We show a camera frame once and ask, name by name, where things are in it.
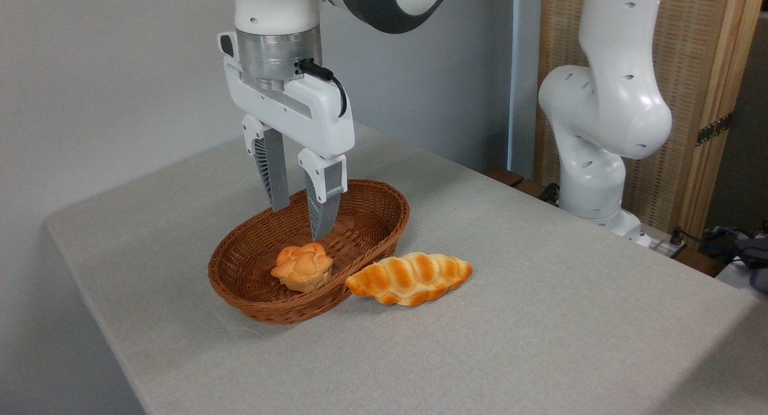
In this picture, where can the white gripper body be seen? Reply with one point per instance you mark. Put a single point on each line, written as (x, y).
(312, 112)

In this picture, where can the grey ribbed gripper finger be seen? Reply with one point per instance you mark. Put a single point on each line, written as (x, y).
(276, 169)
(327, 187)

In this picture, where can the long braided bread loaf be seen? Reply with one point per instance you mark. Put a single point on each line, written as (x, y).
(408, 277)

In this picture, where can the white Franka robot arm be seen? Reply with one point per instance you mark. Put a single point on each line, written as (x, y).
(606, 103)

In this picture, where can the flower-shaped bread bun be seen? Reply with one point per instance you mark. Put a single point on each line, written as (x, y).
(303, 268)

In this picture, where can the brown wicker basket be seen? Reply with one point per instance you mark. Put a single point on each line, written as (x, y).
(252, 268)

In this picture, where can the brown wooden base block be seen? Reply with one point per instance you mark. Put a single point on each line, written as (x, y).
(510, 178)

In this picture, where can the white power strip with plug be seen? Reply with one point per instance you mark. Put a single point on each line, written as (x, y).
(667, 246)

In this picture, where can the wooden woven folding screen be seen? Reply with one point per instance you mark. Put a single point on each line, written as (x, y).
(690, 55)

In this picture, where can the dark metal screen hinge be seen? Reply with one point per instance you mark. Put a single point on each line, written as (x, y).
(714, 129)

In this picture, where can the white vertical post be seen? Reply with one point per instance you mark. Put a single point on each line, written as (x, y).
(512, 73)

